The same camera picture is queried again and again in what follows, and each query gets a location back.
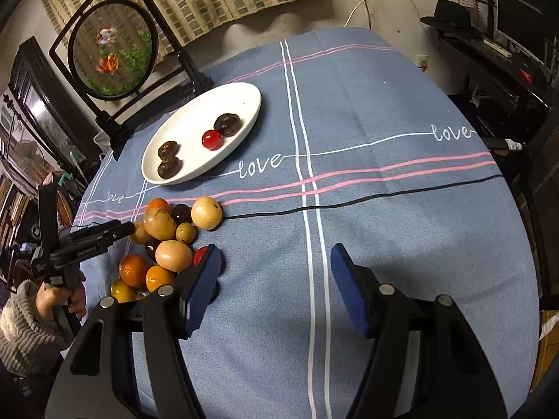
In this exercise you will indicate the small red object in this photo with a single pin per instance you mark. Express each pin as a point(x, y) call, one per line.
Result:
point(527, 75)

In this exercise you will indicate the dark plum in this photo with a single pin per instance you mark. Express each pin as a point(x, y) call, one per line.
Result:
point(150, 248)
point(181, 214)

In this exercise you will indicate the round embroidered screen black stand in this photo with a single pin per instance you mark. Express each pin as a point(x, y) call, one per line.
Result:
point(111, 30)

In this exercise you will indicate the small white wall socket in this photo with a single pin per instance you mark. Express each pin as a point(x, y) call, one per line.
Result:
point(422, 61)

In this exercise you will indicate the dark wooden cabinet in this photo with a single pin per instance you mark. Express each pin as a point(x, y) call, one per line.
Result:
point(39, 96)

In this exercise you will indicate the black hat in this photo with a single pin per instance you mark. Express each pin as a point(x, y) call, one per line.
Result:
point(452, 15)

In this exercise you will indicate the blue striped tablecloth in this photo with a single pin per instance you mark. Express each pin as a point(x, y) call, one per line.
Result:
point(393, 227)

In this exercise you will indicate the red cherry tomato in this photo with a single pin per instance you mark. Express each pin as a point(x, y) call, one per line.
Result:
point(212, 139)
point(200, 256)

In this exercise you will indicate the white oval plate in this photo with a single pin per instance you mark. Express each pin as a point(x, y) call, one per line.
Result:
point(196, 109)

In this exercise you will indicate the white remote control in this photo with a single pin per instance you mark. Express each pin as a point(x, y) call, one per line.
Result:
point(498, 47)

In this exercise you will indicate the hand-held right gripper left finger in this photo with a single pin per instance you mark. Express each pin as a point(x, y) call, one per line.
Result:
point(204, 290)

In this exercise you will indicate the small yellow green citrus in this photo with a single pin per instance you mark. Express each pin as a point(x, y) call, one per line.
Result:
point(185, 232)

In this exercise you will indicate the tan round pear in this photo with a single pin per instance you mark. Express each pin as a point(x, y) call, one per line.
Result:
point(160, 225)
point(206, 213)
point(173, 255)

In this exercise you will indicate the black computer monitor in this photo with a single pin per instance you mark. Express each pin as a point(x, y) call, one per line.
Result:
point(519, 22)

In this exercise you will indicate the yellow orange tangerine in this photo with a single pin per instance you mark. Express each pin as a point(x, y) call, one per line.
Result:
point(123, 291)

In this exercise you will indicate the person's left forearm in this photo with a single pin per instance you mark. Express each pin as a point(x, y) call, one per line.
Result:
point(24, 336)

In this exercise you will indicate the person's left hand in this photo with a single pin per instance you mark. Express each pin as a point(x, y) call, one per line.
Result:
point(76, 303)

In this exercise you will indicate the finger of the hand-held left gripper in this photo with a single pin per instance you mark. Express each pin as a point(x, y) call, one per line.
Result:
point(111, 232)

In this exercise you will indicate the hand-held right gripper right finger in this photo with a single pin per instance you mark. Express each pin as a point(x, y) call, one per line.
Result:
point(349, 290)

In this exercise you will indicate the black desk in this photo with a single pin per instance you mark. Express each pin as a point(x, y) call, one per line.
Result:
point(489, 78)

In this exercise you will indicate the large dark mangosteen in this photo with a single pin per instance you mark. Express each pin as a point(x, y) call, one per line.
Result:
point(227, 125)

